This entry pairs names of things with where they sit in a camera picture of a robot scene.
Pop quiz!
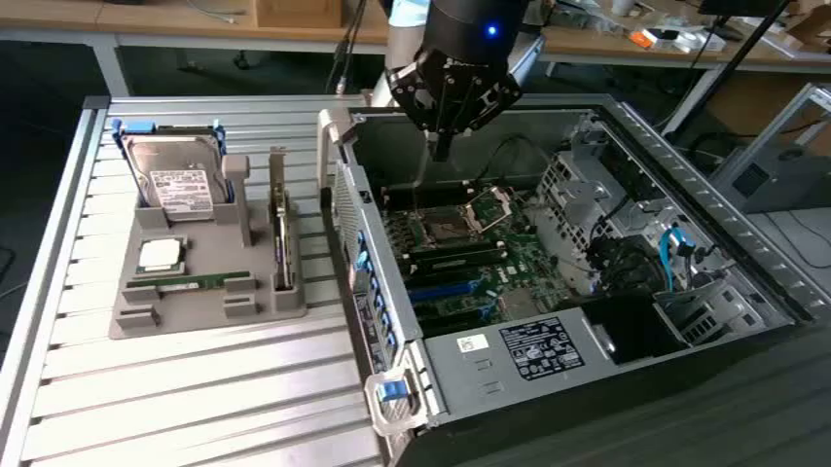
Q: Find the black monitor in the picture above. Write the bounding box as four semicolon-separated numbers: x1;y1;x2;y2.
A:
698;0;793;43

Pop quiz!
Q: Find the perforated metal disk bay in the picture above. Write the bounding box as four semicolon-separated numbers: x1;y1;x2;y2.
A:
653;279;767;347

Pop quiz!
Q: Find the black expansion slot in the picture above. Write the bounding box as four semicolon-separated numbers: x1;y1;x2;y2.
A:
415;306;490;333

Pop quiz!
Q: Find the black graphics card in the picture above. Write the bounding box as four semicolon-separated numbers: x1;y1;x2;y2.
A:
267;145;302;294

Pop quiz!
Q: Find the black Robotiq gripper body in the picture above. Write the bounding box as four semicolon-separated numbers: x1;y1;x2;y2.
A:
418;0;525;131

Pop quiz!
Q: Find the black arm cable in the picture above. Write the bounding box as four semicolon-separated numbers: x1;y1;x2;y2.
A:
323;0;370;94

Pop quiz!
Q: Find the open grey PC case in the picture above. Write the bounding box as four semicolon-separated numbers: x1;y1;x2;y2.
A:
315;93;823;467

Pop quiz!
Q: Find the hard disk in blue carrier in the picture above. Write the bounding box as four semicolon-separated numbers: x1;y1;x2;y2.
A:
111;118;235;224

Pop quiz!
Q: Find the green motherboard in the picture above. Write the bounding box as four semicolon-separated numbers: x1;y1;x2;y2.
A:
379;179;586;337

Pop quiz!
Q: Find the small orange white box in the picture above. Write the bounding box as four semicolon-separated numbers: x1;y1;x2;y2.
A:
630;27;681;51

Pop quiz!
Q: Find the black stand pole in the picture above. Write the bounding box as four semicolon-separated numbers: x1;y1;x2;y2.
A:
659;0;798;145

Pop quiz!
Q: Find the wooden desk grey frame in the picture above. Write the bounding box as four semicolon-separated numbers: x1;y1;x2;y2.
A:
538;0;831;135
0;0;391;98

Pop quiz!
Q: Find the metal socket cover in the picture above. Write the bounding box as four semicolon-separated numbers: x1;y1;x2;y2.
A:
462;186;519;231

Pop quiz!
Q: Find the blue disk wire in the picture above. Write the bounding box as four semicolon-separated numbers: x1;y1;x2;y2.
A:
657;227;695;294

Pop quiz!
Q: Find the white tape roll box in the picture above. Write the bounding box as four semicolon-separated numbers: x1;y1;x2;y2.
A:
673;28;727;54

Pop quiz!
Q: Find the silver metal disk bay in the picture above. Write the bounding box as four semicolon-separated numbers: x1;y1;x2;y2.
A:
535;149;658;254

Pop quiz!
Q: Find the silver CPU chip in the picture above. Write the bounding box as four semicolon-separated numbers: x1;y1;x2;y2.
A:
135;237;191;274

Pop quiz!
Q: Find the brown cardboard box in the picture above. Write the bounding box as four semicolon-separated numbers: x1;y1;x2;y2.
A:
254;0;344;29

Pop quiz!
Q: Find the green RAM stick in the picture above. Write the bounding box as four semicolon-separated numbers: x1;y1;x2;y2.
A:
126;270;252;293

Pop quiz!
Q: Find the grey parts rack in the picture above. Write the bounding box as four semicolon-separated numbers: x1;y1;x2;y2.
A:
107;154;311;341

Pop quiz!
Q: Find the grey power supply unit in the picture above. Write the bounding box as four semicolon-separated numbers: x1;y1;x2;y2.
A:
415;305;625;425

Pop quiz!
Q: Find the grey cabinet aluminium frame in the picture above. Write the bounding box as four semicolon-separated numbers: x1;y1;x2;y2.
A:
710;81;831;215

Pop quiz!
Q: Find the black wire bundle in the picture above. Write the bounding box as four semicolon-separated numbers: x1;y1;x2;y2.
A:
587;236;670;296

